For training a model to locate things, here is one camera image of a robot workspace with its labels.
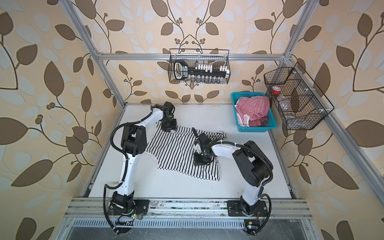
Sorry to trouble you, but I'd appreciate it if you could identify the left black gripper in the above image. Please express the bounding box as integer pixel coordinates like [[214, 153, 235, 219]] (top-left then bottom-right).
[[160, 116, 179, 131]]

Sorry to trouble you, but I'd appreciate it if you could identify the black white striped tank top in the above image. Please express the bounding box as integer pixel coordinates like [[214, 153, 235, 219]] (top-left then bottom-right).
[[145, 122, 220, 181]]

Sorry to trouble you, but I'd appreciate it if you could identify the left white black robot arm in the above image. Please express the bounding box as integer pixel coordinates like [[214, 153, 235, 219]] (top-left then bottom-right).
[[103, 102, 177, 216]]

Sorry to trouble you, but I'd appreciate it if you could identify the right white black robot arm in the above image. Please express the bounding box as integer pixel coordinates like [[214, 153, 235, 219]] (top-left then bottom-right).
[[194, 132, 273, 216]]

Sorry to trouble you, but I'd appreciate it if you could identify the red white striped tank top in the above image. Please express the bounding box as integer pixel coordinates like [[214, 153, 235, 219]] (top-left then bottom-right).
[[235, 96, 270, 127]]

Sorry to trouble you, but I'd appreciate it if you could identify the black vial rack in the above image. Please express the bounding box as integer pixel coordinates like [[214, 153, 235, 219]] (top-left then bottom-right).
[[187, 61, 231, 84]]

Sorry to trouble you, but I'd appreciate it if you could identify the red capped plastic bottle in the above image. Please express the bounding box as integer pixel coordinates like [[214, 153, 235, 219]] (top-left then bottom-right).
[[272, 86, 286, 102]]

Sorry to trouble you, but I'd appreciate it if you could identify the left black corrugated cable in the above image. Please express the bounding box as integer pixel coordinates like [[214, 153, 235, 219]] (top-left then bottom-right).
[[102, 112, 151, 235]]

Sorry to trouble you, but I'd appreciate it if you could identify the black corrugated cable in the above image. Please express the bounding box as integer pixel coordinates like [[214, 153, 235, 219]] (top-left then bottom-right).
[[102, 112, 151, 235], [209, 140, 274, 235]]

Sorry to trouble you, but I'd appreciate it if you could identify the black white handled tool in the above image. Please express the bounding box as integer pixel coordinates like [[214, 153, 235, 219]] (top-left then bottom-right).
[[173, 60, 189, 80]]

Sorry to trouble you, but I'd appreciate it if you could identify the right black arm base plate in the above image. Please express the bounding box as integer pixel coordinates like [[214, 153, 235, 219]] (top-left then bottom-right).
[[227, 200, 268, 217]]

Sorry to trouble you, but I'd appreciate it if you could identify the right black corrugated cable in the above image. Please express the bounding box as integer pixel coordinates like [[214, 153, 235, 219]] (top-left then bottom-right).
[[209, 140, 274, 235]]

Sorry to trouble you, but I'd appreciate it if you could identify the back black wire basket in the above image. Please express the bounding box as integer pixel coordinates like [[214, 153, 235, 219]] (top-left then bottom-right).
[[168, 48, 231, 85]]

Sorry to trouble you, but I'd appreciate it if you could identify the black wire basket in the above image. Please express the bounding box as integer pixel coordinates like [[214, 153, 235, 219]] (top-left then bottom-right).
[[168, 48, 231, 85], [264, 63, 335, 130]]

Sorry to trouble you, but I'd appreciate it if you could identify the aluminium frame back bar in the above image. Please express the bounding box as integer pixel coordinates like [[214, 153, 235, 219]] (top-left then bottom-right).
[[97, 52, 286, 61]]

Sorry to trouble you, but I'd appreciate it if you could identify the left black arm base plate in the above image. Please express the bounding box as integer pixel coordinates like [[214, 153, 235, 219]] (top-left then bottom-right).
[[107, 199, 150, 216]]

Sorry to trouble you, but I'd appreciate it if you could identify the right black wire basket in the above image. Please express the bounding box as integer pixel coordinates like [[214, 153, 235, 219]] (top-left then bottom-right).
[[264, 63, 335, 130]]

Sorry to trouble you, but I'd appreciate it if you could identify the aluminium front rail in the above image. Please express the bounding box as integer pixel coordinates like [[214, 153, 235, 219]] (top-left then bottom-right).
[[65, 198, 313, 220]]

